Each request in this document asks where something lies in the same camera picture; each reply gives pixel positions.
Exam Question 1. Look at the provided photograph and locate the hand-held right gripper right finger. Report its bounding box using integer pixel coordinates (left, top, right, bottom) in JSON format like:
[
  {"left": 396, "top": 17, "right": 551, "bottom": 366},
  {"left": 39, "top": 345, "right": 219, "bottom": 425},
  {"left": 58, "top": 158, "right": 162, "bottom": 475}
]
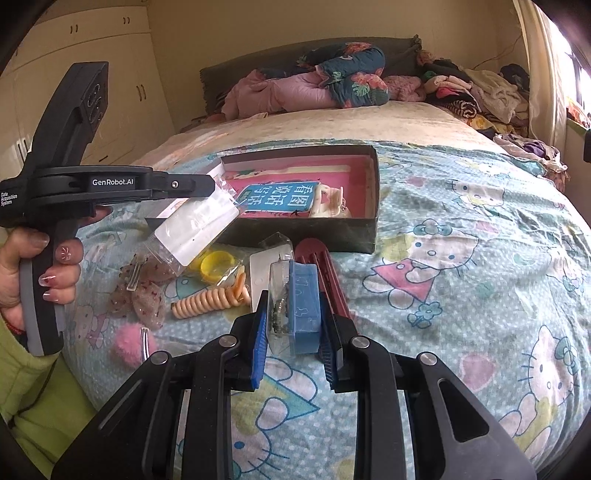
[{"left": 318, "top": 295, "right": 539, "bottom": 480}]

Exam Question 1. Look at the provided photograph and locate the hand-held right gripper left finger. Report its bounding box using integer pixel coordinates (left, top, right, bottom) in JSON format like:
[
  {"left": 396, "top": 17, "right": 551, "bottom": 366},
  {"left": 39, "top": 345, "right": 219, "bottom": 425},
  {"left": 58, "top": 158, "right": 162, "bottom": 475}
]
[{"left": 51, "top": 290, "right": 271, "bottom": 480}]

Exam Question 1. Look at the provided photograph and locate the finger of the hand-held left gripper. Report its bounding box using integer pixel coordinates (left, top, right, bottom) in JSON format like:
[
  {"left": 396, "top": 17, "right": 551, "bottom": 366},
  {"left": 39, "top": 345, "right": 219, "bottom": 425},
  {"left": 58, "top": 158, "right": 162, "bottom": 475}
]
[{"left": 147, "top": 172, "right": 217, "bottom": 200}]

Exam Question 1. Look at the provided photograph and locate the blue earring box clear lid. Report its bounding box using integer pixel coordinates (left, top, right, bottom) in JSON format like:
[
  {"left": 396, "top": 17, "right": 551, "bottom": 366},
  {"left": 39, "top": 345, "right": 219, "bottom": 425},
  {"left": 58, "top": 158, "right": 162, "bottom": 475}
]
[{"left": 269, "top": 259, "right": 322, "bottom": 356}]

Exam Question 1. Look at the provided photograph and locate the clear packet with white card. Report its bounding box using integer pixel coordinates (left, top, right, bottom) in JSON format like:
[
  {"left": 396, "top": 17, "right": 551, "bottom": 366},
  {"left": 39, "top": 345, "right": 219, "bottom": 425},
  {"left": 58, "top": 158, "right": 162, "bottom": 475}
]
[{"left": 154, "top": 173, "right": 241, "bottom": 268}]

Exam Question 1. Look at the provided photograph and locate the earring card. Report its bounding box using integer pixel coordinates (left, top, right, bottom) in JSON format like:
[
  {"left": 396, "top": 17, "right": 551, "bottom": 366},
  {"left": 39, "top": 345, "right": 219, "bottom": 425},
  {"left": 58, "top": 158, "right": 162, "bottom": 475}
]
[{"left": 249, "top": 233, "right": 296, "bottom": 310}]

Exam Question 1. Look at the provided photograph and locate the peach spiral hair tie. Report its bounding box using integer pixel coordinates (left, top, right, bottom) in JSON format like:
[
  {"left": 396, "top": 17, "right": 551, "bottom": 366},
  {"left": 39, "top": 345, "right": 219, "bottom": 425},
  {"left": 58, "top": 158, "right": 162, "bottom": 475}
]
[{"left": 172, "top": 272, "right": 252, "bottom": 320}]

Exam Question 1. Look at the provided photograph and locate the maroon comb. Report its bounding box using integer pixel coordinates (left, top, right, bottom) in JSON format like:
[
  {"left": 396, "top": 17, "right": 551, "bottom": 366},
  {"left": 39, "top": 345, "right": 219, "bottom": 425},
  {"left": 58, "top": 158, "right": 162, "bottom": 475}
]
[{"left": 294, "top": 237, "right": 354, "bottom": 324}]

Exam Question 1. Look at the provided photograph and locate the yellow ring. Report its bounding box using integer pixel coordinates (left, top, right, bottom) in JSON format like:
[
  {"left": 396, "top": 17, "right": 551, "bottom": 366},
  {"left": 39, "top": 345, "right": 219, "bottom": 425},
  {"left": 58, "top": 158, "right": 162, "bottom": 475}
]
[{"left": 187, "top": 247, "right": 247, "bottom": 284}]

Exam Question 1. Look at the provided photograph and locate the dark cardboard box pink inside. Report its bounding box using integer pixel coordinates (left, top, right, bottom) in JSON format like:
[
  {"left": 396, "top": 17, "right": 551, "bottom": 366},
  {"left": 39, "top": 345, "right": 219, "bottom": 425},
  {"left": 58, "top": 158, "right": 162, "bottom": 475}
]
[{"left": 145, "top": 144, "right": 382, "bottom": 254}]

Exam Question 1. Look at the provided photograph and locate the person's left forearm green sleeve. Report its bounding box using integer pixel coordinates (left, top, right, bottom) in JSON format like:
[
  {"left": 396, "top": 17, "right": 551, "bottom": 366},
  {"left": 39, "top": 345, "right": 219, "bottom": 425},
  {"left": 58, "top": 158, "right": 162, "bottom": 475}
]
[{"left": 0, "top": 318, "right": 109, "bottom": 478}]

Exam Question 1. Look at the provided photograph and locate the person's left hand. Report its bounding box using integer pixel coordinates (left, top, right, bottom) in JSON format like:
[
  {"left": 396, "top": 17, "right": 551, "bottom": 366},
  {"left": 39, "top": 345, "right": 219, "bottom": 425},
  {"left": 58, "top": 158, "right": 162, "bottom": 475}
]
[{"left": 0, "top": 206, "right": 114, "bottom": 335}]

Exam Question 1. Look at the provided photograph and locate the peach printed towel blanket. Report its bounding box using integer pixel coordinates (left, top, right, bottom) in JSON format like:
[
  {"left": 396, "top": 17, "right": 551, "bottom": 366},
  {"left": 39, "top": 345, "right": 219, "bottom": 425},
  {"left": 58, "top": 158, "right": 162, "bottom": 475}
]
[{"left": 139, "top": 122, "right": 222, "bottom": 162}]

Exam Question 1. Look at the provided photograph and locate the pink glitter bow hair clip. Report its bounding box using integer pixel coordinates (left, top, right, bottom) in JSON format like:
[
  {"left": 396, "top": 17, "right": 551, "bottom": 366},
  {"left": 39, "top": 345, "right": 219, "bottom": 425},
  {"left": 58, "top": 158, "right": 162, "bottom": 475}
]
[
  {"left": 122, "top": 251, "right": 181, "bottom": 289},
  {"left": 108, "top": 281, "right": 168, "bottom": 330}
]

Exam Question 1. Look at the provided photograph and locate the pink quilted jacket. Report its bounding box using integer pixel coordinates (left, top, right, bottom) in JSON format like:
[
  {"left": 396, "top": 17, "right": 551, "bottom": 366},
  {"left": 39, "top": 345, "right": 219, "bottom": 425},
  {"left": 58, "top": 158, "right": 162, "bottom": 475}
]
[{"left": 222, "top": 69, "right": 342, "bottom": 118}]

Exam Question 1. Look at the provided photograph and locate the cream wardrobe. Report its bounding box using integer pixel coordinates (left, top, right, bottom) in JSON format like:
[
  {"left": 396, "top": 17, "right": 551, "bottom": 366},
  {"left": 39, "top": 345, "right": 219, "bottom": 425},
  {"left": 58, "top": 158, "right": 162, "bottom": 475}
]
[{"left": 0, "top": 0, "right": 176, "bottom": 185}]

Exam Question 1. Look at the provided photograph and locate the pink pompom hair clip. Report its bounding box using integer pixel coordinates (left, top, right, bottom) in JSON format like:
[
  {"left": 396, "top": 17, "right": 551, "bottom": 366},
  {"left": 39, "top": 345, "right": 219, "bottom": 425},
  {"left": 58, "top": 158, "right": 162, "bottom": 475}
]
[{"left": 114, "top": 323, "right": 160, "bottom": 370}]

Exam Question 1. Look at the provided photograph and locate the cream hair claw clip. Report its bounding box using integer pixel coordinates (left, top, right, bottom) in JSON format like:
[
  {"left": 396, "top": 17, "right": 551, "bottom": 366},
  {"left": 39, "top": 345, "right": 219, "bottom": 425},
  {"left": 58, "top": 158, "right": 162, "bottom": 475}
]
[{"left": 309, "top": 184, "right": 354, "bottom": 219}]

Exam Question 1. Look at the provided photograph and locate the cat printed bedsheet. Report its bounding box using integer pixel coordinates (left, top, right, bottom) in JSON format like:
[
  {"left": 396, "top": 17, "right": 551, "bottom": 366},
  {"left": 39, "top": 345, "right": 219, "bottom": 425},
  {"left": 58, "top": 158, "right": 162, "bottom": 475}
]
[{"left": 60, "top": 138, "right": 591, "bottom": 480}]

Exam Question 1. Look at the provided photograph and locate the beige blanket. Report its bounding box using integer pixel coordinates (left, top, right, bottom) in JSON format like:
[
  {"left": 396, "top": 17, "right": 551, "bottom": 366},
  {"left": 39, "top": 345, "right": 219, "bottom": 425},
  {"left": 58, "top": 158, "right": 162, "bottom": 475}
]
[{"left": 143, "top": 99, "right": 499, "bottom": 162}]

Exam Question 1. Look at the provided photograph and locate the dark blue floral quilt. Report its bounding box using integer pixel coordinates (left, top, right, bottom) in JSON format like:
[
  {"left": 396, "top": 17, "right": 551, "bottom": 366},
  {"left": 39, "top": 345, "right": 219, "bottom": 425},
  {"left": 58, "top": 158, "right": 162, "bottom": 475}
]
[{"left": 259, "top": 42, "right": 389, "bottom": 109}]

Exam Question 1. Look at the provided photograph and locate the pile of clothes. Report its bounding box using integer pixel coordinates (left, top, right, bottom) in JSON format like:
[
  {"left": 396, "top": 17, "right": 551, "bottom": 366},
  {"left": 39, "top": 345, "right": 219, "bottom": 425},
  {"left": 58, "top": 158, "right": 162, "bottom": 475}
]
[{"left": 383, "top": 48, "right": 568, "bottom": 171}]

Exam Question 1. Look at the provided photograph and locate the cream curtain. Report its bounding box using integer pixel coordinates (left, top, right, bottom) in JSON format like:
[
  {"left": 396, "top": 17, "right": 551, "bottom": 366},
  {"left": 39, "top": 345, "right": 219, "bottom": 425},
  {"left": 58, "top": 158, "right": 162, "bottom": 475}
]
[{"left": 526, "top": 0, "right": 568, "bottom": 148}]

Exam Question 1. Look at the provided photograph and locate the window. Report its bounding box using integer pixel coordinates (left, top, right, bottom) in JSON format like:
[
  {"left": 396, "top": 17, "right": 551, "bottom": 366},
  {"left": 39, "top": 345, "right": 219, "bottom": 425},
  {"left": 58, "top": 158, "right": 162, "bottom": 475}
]
[{"left": 554, "top": 23, "right": 591, "bottom": 125}]

